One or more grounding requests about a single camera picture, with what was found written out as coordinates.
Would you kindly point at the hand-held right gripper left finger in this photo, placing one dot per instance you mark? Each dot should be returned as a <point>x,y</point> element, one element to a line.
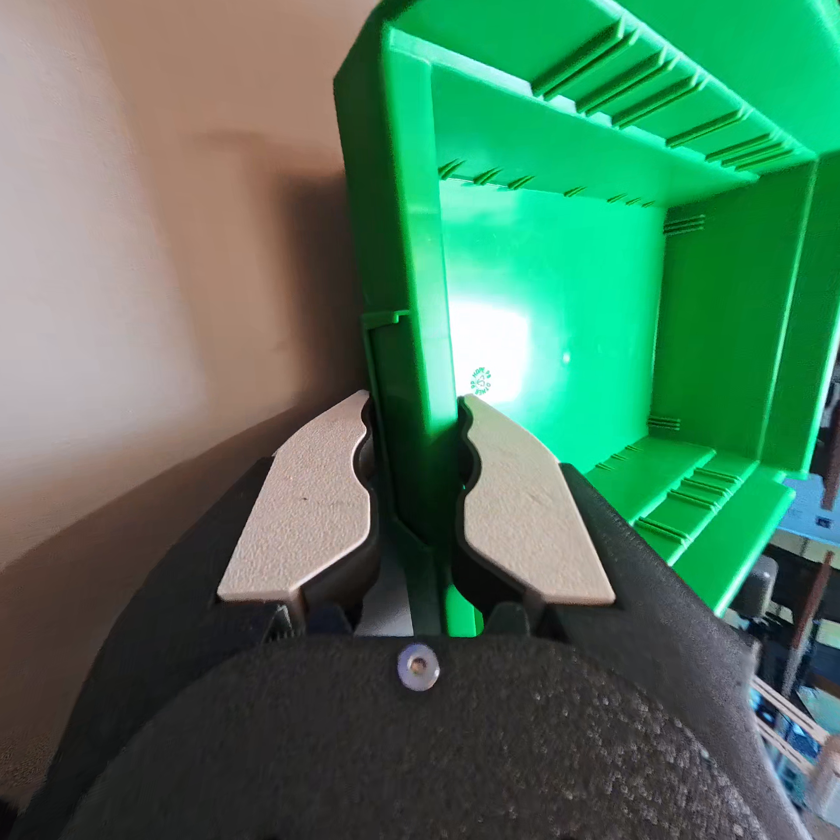
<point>308,512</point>

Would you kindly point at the green plastic bin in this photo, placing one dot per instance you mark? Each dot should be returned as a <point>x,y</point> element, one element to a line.
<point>558,275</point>

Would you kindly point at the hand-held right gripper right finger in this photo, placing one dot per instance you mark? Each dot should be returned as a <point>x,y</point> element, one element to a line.
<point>531,525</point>

